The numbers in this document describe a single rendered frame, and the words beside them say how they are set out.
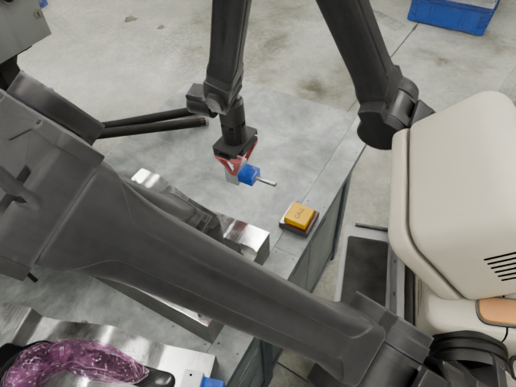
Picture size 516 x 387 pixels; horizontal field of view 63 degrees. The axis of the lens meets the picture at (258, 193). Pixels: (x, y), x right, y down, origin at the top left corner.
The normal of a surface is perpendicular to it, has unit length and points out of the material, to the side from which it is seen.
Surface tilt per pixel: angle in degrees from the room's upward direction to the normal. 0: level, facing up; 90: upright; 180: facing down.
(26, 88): 37
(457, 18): 91
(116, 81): 0
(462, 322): 26
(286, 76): 0
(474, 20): 90
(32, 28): 90
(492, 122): 20
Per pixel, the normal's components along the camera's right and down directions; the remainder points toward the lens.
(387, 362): -0.11, -0.16
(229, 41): -0.36, 0.86
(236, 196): -0.04, -0.66
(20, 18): 0.87, 0.35
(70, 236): 0.52, 0.24
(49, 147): -0.43, -0.35
